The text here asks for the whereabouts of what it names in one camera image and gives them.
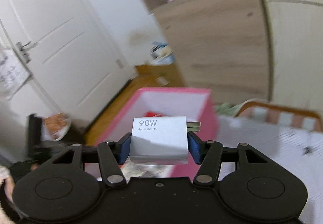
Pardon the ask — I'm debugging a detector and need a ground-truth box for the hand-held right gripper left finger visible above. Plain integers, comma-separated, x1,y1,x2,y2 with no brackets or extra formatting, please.
50,133,133,187

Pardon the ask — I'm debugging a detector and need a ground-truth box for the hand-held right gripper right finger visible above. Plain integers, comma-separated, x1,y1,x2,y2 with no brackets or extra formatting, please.
188,131,270,186

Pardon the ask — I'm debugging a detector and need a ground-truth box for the pink cardboard box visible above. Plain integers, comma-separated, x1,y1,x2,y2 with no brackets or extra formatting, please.
84,88,220,179

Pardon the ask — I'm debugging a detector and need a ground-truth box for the large white charger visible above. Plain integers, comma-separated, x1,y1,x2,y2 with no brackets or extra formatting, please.
129,115,202,166

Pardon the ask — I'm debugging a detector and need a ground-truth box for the orange and white packet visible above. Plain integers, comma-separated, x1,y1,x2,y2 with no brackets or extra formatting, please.
44,112,72,141

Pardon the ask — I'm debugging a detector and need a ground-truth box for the light green blanket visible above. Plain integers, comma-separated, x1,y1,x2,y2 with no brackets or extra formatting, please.
216,103,238,116

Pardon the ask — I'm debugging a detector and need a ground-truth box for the white paper sheet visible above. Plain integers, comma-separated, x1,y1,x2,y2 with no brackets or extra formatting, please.
0,47,32,100

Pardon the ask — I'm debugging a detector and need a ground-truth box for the grey patterned sheet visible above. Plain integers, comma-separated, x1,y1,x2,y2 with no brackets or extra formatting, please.
214,115,323,224

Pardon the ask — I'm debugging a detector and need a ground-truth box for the wooden shelf unit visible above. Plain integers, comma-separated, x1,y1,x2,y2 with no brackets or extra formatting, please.
121,0,273,104

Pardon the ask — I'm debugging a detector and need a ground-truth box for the white door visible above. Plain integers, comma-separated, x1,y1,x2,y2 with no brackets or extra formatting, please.
0,0,138,127

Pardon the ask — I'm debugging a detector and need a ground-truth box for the blue plastic bag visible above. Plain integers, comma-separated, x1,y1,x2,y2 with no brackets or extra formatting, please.
150,41,176,64

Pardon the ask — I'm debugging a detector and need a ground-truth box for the light wood wardrobe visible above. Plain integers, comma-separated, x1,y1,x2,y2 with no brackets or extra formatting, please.
250,0,323,114

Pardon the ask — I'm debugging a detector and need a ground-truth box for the metal door handle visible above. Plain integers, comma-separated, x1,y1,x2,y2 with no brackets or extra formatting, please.
16,40,33,64

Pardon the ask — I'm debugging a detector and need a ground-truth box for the wooden frame rim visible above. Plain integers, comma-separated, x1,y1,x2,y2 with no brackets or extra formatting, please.
233,99,323,132

